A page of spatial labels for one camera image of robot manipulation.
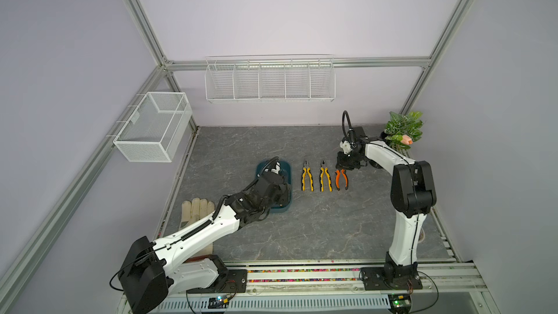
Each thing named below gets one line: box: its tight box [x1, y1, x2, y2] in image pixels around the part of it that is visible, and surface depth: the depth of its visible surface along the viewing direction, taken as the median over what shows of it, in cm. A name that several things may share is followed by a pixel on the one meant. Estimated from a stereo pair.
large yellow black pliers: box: [318, 159, 334, 193], surface depth 101 cm
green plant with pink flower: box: [383, 111, 423, 157], surface depth 87 cm
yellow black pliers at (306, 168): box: [301, 159, 315, 192], surface depth 101 cm
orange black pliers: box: [334, 168, 349, 191], surface depth 96 cm
